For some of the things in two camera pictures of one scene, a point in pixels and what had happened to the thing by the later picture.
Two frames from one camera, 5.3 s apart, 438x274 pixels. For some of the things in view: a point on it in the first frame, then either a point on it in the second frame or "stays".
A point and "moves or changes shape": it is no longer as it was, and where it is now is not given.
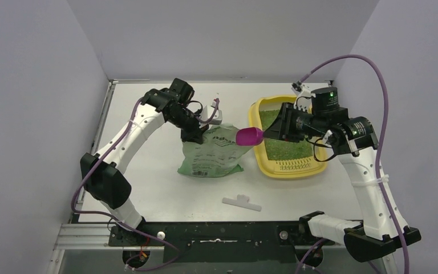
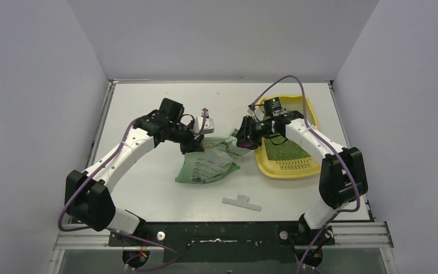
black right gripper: (286, 123) to (246, 131)
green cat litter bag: (218, 155) moves or changes shape
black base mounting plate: (219, 241) stays
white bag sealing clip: (242, 201) stays
